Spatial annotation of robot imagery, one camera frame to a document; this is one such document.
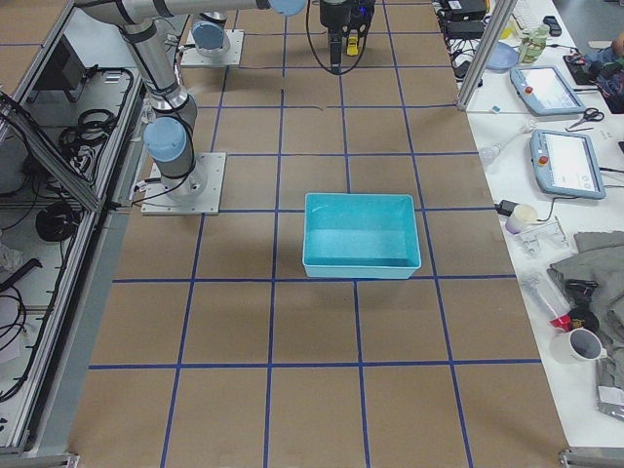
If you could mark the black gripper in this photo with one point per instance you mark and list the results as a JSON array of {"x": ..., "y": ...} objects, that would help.
[{"x": 331, "y": 15}]

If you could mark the yellow toy beetle car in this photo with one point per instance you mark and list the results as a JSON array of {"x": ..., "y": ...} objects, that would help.
[{"x": 352, "y": 43}]

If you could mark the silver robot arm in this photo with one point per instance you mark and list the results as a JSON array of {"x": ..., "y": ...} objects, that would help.
[
  {"x": 215, "y": 22},
  {"x": 174, "y": 107}
]

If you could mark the light blue plate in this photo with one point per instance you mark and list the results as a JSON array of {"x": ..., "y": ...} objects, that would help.
[{"x": 502, "y": 58}]

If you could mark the light blue plastic bin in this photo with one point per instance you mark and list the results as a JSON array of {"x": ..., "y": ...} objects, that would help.
[{"x": 360, "y": 236}]

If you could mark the far teach pendant tablet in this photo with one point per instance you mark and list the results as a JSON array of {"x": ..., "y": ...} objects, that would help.
[{"x": 545, "y": 91}]

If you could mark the teach pendant tablet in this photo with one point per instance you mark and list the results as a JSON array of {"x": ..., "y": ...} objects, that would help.
[
  {"x": 545, "y": 91},
  {"x": 566, "y": 164}
]

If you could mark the near teach pendant tablet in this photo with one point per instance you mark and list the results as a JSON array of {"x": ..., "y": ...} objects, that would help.
[{"x": 566, "y": 164}]

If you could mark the scissors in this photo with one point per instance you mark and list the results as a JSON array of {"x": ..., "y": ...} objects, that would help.
[{"x": 591, "y": 114}]

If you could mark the grey cloth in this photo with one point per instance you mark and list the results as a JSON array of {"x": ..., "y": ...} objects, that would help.
[{"x": 600, "y": 260}]

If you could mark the white mug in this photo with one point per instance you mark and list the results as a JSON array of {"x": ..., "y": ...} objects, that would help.
[{"x": 577, "y": 346}]

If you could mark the aluminium frame post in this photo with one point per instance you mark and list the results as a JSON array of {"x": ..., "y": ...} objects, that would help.
[{"x": 501, "y": 13}]

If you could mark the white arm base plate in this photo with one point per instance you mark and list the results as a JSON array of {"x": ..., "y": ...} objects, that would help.
[
  {"x": 198, "y": 194},
  {"x": 219, "y": 50}
]

